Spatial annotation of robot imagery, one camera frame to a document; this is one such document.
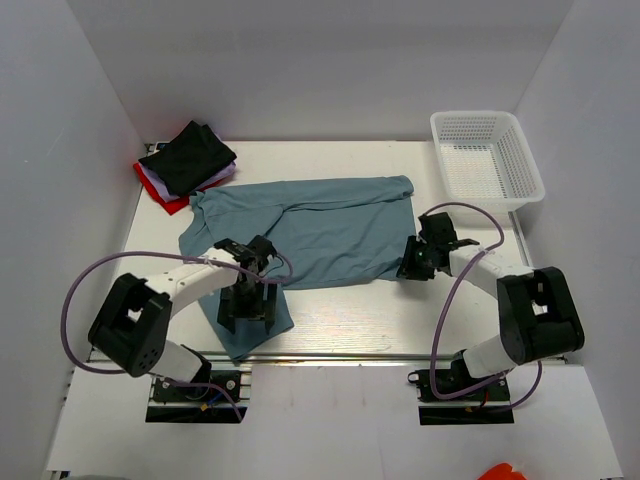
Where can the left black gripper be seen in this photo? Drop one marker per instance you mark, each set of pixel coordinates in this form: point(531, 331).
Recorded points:
point(262, 309)

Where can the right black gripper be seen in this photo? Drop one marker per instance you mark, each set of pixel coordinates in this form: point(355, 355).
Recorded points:
point(409, 269)

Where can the teal blue t-shirt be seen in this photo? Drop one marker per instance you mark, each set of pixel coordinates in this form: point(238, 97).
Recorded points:
point(335, 232)

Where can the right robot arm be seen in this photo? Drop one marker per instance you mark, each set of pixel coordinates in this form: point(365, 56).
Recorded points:
point(537, 316)

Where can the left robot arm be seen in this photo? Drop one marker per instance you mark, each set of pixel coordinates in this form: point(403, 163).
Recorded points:
point(132, 325)

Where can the red folded t-shirt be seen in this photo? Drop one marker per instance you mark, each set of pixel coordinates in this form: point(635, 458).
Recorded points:
point(170, 207)

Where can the white plastic basket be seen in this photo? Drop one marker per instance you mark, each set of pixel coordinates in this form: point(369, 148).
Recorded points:
point(485, 160)

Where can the black folded t-shirt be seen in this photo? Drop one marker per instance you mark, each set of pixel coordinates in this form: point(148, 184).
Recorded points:
point(192, 157)

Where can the orange object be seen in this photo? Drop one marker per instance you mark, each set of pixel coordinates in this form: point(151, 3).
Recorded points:
point(502, 471)

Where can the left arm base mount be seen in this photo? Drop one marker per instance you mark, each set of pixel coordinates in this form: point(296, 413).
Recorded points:
point(226, 402)

